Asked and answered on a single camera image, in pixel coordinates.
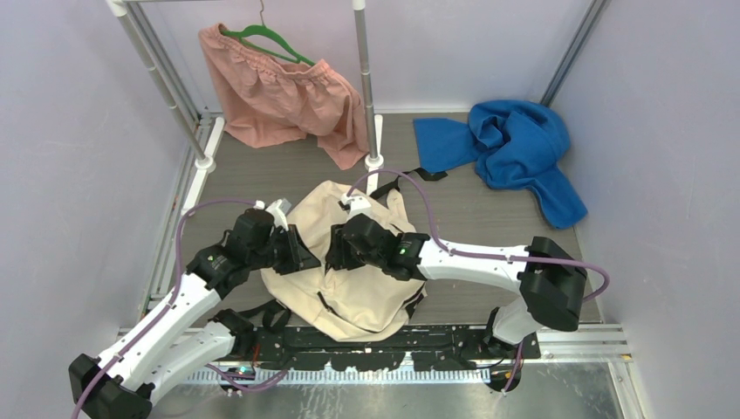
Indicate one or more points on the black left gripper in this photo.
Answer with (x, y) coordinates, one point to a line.
(300, 257)

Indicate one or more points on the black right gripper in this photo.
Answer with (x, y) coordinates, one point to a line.
(337, 256)

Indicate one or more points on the cream canvas backpack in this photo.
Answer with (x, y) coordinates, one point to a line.
(359, 305)

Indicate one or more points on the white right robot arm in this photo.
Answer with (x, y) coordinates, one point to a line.
(548, 282)

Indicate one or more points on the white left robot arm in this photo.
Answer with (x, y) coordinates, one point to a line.
(127, 379)

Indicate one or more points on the pink garment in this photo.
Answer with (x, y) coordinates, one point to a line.
(268, 103)

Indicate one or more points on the metal clothes rack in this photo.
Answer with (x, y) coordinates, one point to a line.
(263, 39)

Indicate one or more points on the blue cloth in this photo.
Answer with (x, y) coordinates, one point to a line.
(513, 145)

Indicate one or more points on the metal corner pole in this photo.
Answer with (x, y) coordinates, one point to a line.
(584, 30)

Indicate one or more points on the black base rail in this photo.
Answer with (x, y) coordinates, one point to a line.
(427, 347)

